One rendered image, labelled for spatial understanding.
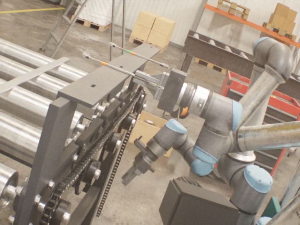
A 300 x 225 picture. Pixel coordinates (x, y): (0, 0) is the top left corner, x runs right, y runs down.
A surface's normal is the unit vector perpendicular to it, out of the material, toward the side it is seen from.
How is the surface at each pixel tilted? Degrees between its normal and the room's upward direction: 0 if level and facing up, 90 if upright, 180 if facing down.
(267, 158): 90
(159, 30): 90
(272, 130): 63
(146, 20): 90
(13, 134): 53
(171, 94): 90
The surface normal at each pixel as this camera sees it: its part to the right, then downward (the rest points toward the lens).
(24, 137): 0.11, -0.43
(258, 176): 0.36, -0.86
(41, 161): -0.17, 0.24
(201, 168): 0.22, 0.44
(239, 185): -0.90, -0.23
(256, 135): -0.61, -0.22
